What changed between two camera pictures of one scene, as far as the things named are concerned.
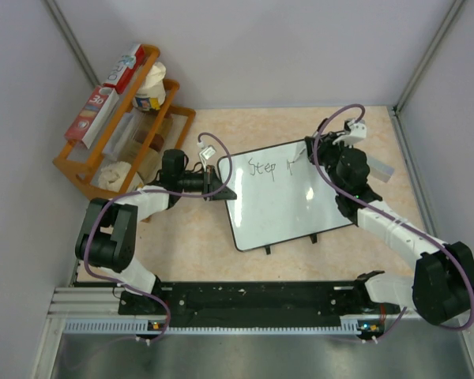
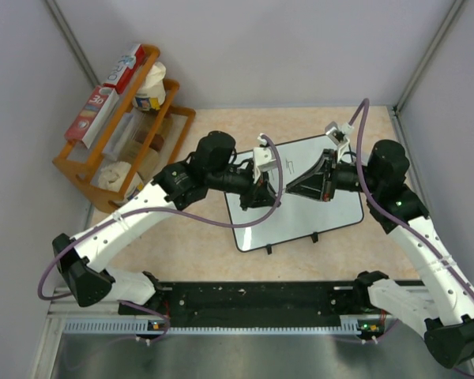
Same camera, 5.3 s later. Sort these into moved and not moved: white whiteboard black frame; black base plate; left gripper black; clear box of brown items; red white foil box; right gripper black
Moved: left gripper black; right gripper black
Not moved: red white foil box; clear box of brown items; white whiteboard black frame; black base plate
